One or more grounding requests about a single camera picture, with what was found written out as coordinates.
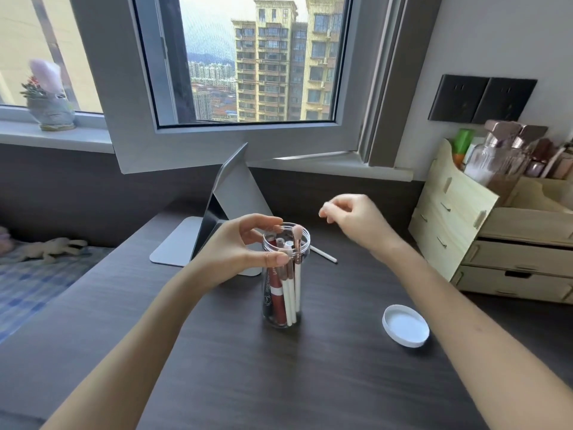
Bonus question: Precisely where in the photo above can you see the person's right hand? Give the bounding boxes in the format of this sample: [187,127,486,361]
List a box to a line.
[318,193,400,255]

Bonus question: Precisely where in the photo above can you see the person's left hand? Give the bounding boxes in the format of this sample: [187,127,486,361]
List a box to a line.
[192,213,291,290]

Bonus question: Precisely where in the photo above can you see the clear plastic jar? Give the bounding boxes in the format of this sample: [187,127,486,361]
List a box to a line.
[261,222,311,330]

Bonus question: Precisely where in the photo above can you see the person's right forearm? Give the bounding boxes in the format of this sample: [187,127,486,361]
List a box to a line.
[371,236,573,430]

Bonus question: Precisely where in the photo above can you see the person's left forearm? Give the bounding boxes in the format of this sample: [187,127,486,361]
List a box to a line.
[39,262,216,430]

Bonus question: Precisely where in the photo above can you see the pink-tipped white makeup brush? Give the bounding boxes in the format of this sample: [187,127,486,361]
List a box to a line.
[291,224,305,315]

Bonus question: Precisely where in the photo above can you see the black cosmetic tube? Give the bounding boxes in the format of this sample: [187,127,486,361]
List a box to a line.
[262,267,275,322]

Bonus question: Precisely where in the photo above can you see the red lip gloss tube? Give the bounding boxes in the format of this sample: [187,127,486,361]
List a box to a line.
[268,238,288,327]

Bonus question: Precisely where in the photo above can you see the white cosmetic pencil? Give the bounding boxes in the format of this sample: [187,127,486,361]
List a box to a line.
[309,245,338,264]

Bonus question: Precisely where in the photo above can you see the silver standing mirror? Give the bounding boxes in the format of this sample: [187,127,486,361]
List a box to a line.
[149,142,275,277]

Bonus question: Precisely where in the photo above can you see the light wooden drawer organizer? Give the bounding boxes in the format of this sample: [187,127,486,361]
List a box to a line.
[408,139,573,305]

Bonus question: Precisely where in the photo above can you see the white jar lid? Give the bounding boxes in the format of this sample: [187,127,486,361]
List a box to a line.
[382,304,431,349]

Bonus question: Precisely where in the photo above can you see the green bottle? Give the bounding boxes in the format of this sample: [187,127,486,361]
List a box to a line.
[452,128,475,170]

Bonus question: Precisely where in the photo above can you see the clear glass bottle rose-gold cap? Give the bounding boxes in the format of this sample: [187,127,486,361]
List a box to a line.
[463,120,531,189]

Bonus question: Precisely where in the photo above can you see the grey open window sash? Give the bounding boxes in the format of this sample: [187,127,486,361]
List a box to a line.
[68,0,409,175]

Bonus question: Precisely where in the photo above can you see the rose-gold cosmetic bottles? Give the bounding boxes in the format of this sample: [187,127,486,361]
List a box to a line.
[519,125,573,180]

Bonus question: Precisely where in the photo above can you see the beige plush toy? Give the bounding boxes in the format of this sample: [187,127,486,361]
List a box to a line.
[17,237,89,265]

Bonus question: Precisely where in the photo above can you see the blue checkered bed sheet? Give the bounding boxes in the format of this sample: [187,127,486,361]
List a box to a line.
[0,244,116,346]

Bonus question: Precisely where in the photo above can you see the potted plant with pink fluff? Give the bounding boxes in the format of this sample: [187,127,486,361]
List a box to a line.
[20,58,76,132]

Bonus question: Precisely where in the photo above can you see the white-handled makeup brush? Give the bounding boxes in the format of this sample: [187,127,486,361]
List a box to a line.
[277,237,297,328]

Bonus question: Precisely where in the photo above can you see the black wall socket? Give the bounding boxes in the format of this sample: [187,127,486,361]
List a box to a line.
[472,77,538,126]
[428,74,491,124]

